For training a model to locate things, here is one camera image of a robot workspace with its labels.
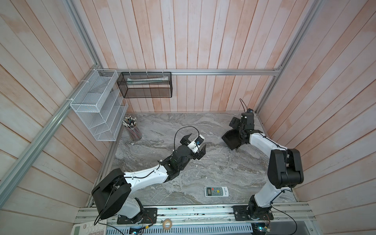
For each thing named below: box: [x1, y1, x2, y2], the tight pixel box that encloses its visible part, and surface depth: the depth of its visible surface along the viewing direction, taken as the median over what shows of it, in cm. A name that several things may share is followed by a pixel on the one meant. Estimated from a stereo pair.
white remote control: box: [204, 186, 230, 198], surface depth 81 cm
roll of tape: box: [162, 218, 173, 231], surface depth 72 cm
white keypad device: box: [70, 219, 108, 235], surface depth 70 cm
